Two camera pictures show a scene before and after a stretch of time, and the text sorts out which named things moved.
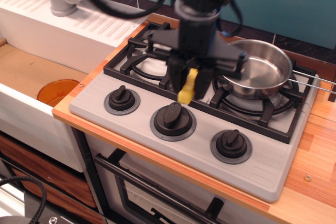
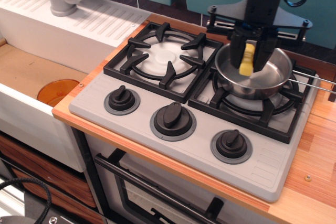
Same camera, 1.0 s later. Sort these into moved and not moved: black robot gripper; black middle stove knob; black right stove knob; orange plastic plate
Moved: black robot gripper
Not moved: orange plastic plate; black middle stove knob; black right stove knob
